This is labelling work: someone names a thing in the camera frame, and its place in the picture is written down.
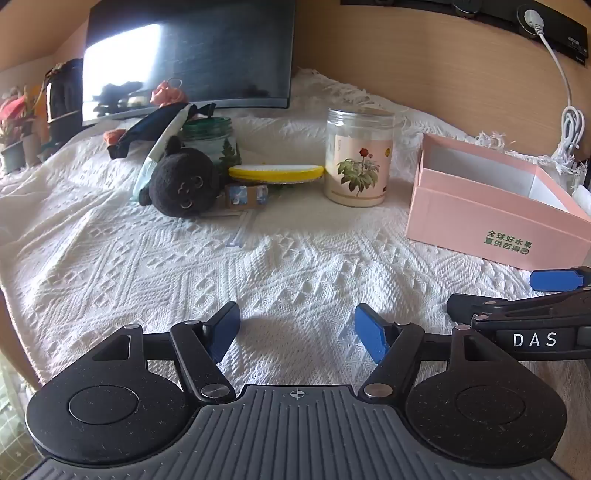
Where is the green lidded glass jar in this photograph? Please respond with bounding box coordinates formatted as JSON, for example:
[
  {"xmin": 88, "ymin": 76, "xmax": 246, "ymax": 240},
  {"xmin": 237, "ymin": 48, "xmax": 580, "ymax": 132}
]
[{"xmin": 178, "ymin": 117, "xmax": 241, "ymax": 178}]

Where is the yellow oval dish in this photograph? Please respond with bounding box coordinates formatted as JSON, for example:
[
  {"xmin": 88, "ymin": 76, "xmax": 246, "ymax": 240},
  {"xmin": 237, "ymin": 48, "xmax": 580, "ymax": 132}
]
[{"xmin": 228, "ymin": 164, "xmax": 325, "ymax": 184}]

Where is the black socket rail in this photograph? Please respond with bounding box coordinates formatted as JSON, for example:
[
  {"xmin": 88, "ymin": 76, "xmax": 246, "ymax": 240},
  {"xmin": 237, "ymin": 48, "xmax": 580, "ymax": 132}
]
[{"xmin": 341, "ymin": 0, "xmax": 591, "ymax": 65}]

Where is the black computer monitor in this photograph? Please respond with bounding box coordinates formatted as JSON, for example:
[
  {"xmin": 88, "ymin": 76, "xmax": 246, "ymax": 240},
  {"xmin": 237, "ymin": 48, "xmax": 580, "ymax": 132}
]
[{"xmin": 82, "ymin": 0, "xmax": 297, "ymax": 127}]

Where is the red leafed potted plant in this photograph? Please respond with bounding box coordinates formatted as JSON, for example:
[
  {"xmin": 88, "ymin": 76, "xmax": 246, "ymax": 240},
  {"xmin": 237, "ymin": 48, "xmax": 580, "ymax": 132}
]
[{"xmin": 0, "ymin": 88, "xmax": 27, "ymax": 174}]

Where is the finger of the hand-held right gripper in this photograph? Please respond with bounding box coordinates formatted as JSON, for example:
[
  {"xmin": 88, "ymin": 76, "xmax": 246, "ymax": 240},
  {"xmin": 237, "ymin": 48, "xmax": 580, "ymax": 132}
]
[
  {"xmin": 447, "ymin": 290, "xmax": 591, "ymax": 325},
  {"xmin": 530, "ymin": 267, "xmax": 591, "ymax": 292}
]

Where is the white soft packet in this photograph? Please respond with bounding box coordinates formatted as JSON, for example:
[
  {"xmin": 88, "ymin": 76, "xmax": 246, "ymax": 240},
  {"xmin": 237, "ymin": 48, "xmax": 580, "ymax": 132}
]
[{"xmin": 130, "ymin": 104, "xmax": 192, "ymax": 204}]

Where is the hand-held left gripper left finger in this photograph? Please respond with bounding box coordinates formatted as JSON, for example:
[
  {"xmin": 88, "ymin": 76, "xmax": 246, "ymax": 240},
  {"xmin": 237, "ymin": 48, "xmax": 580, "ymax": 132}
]
[{"xmin": 87, "ymin": 302, "xmax": 242, "ymax": 403}]

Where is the black plush toy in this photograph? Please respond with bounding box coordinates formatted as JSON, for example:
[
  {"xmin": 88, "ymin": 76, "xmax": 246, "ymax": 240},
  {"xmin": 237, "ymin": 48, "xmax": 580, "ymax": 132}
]
[{"xmin": 137, "ymin": 136, "xmax": 220, "ymax": 217}]

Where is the white rolled cloth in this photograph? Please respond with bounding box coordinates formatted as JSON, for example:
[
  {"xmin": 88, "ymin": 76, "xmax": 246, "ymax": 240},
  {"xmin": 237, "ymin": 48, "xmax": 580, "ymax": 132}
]
[{"xmin": 571, "ymin": 174, "xmax": 591, "ymax": 205}]

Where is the pink blue knitted cloth doll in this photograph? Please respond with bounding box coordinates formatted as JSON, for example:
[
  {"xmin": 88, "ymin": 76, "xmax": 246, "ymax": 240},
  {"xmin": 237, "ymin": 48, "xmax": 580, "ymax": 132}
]
[{"xmin": 151, "ymin": 78, "xmax": 189, "ymax": 106}]

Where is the pink cardboard box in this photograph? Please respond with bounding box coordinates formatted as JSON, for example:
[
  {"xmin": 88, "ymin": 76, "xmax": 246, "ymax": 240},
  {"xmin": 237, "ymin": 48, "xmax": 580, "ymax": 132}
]
[{"xmin": 406, "ymin": 134, "xmax": 591, "ymax": 273}]

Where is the flower label plastic jar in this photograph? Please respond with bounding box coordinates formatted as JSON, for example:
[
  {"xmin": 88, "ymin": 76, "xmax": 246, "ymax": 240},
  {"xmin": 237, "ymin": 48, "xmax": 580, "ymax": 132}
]
[{"xmin": 324, "ymin": 107, "xmax": 397, "ymax": 208}]

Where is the small patterned paper box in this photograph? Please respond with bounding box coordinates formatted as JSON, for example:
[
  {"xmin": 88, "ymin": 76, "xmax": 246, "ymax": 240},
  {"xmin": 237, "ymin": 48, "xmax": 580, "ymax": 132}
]
[{"xmin": 225, "ymin": 183, "xmax": 270, "ymax": 209}]

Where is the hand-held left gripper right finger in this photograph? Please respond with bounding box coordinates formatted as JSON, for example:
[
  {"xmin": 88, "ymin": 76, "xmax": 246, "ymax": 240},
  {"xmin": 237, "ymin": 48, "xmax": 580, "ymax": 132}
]
[{"xmin": 355, "ymin": 303, "xmax": 509, "ymax": 400}]

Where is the green grid mat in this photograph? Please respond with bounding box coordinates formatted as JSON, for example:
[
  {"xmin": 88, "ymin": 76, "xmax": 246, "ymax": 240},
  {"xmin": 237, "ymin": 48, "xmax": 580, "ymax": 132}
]
[{"xmin": 0, "ymin": 357, "xmax": 42, "ymax": 480}]

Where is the white power cable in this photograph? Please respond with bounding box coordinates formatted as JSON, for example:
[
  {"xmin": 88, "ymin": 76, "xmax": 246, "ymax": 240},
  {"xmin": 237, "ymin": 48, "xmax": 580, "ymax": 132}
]
[{"xmin": 538, "ymin": 23, "xmax": 585, "ymax": 160}]

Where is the black bag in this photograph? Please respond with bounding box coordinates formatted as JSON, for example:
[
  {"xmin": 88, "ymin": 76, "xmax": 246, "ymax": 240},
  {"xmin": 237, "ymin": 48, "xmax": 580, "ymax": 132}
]
[{"xmin": 45, "ymin": 58, "xmax": 85, "ymax": 144}]

